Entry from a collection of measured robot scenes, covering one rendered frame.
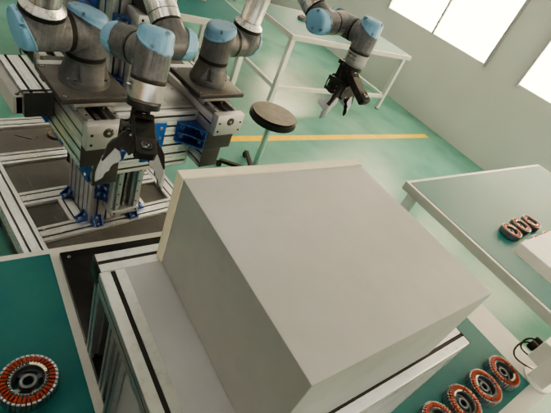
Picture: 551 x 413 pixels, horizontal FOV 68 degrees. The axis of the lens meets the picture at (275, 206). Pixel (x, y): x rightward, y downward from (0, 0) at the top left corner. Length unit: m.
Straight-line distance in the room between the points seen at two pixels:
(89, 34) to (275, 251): 0.98
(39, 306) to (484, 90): 5.25
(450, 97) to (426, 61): 0.62
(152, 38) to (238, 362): 0.63
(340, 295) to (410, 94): 5.69
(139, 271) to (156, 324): 0.11
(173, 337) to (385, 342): 0.34
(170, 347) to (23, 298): 0.58
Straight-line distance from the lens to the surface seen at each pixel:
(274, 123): 2.74
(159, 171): 0.99
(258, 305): 0.54
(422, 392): 1.40
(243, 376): 0.62
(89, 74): 1.44
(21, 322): 1.17
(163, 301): 0.75
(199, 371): 0.70
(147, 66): 0.91
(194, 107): 1.72
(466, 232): 2.27
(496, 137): 5.59
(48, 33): 1.34
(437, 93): 5.98
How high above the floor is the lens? 1.71
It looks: 36 degrees down
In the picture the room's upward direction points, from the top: 25 degrees clockwise
